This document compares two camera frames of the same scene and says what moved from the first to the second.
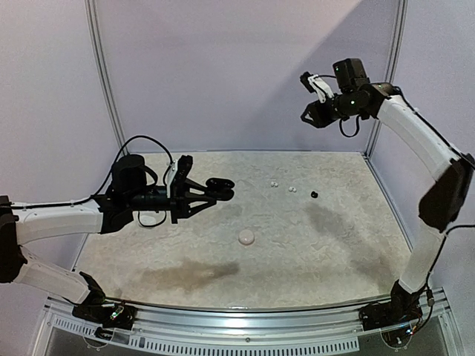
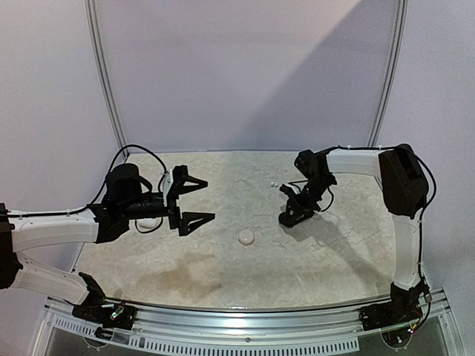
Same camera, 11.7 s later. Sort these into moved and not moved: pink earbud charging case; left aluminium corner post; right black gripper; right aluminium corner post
Moved: right black gripper
Not moved: pink earbud charging case; right aluminium corner post; left aluminium corner post
